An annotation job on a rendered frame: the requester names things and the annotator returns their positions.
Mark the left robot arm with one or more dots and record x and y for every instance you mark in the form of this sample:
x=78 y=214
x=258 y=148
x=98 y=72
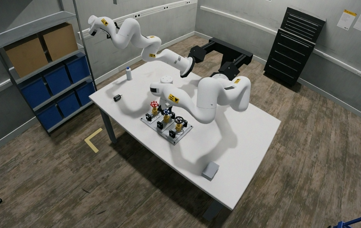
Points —
x=210 y=92

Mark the white bottle with blue cap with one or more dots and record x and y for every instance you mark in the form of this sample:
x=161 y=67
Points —
x=128 y=73

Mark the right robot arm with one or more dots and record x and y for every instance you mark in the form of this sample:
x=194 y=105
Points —
x=130 y=31

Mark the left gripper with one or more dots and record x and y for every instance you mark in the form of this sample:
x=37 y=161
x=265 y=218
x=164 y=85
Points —
x=162 y=106

